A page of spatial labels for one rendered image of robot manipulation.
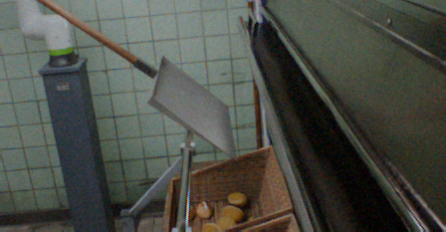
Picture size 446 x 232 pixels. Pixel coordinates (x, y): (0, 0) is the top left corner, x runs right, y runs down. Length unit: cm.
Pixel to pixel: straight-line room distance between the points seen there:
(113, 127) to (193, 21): 85
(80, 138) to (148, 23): 82
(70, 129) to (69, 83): 25
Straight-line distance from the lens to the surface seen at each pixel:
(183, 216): 123
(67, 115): 276
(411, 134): 72
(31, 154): 356
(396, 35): 76
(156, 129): 333
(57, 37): 269
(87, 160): 283
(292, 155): 87
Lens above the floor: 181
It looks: 19 degrees down
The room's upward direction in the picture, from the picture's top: 5 degrees counter-clockwise
